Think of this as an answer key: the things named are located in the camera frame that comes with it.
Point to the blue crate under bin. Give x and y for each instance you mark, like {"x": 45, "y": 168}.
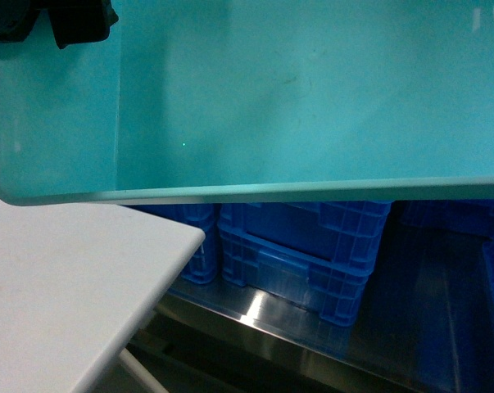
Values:
{"x": 317, "y": 255}

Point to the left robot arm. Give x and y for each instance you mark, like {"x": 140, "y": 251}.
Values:
{"x": 72, "y": 22}

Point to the blue crate at left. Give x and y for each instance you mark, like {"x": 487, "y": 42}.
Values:
{"x": 204, "y": 265}

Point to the steel shelf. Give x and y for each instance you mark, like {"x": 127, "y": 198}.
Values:
{"x": 425, "y": 324}

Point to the teal plastic bin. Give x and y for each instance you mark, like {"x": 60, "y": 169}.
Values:
{"x": 236, "y": 101}

